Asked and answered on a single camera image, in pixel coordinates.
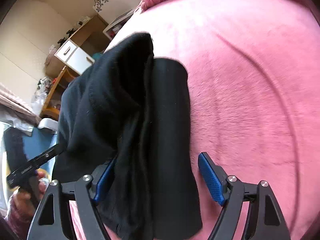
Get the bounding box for wooden desk with drawers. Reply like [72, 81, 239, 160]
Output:
[40, 16, 110, 120]

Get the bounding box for white bedside shelf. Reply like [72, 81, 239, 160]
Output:
[103, 9, 135, 41]

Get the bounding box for person's left hand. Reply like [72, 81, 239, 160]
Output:
[13, 168, 48, 218]

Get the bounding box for maroon jacket left sleeve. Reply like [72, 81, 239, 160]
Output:
[5, 192, 35, 239]

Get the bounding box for pink bed sheet mattress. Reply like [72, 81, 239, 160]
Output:
[68, 0, 320, 240]

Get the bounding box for black pants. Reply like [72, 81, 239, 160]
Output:
[53, 33, 202, 239]

